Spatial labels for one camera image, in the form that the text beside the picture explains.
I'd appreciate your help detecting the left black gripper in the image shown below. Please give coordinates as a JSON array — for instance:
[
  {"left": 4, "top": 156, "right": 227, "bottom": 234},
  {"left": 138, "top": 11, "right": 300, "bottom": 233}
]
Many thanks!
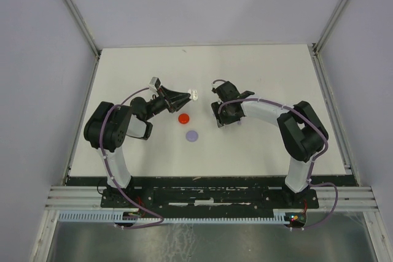
[{"left": 144, "top": 85, "right": 192, "bottom": 120}]

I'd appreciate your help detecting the white round charging case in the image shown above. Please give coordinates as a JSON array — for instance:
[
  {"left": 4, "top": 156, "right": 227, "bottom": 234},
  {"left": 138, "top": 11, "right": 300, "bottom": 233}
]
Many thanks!
[{"left": 188, "top": 89, "right": 198, "bottom": 101}]

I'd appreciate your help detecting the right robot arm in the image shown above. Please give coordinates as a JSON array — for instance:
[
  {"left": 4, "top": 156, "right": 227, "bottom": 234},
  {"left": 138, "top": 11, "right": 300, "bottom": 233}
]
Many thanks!
[{"left": 211, "top": 79, "right": 329, "bottom": 207}]

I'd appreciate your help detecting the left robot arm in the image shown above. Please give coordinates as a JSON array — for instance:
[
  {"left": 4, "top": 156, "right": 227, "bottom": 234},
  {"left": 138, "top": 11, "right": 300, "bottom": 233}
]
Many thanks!
[{"left": 84, "top": 86, "right": 195, "bottom": 207}]

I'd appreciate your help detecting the orange round charging case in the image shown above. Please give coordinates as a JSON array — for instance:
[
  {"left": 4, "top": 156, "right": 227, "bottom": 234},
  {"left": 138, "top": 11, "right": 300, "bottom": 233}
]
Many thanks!
[{"left": 178, "top": 113, "right": 190, "bottom": 125}]

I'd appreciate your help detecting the purple round charging case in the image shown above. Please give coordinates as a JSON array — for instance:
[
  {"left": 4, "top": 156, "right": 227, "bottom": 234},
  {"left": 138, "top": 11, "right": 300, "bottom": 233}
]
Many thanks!
[{"left": 185, "top": 130, "right": 199, "bottom": 142}]

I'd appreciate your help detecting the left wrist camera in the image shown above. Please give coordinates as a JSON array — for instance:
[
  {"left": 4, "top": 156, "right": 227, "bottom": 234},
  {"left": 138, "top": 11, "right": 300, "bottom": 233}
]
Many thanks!
[{"left": 149, "top": 77, "right": 161, "bottom": 92}]

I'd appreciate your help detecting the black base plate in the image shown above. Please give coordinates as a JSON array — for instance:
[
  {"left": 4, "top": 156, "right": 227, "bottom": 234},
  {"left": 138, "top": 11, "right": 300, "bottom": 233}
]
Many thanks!
[{"left": 100, "top": 177, "right": 320, "bottom": 214}]

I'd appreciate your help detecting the left aluminium frame post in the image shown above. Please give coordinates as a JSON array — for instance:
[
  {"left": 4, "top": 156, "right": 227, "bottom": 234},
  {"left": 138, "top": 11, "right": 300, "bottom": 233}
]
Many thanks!
[{"left": 45, "top": 0, "right": 102, "bottom": 57}]

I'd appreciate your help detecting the aluminium frame post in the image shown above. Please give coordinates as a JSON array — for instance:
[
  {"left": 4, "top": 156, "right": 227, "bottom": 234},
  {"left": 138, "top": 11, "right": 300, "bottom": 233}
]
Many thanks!
[
  {"left": 45, "top": 0, "right": 102, "bottom": 57},
  {"left": 311, "top": 0, "right": 369, "bottom": 56}
]

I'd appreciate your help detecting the white slotted cable duct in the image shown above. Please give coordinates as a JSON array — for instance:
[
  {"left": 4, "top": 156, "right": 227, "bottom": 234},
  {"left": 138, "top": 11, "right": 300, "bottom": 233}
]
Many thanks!
[{"left": 58, "top": 210, "right": 289, "bottom": 224}]

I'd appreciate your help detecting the right aluminium frame post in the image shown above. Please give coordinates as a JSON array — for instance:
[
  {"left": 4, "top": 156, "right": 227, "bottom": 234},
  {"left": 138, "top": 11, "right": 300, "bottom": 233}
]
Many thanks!
[{"left": 311, "top": 0, "right": 369, "bottom": 56}]

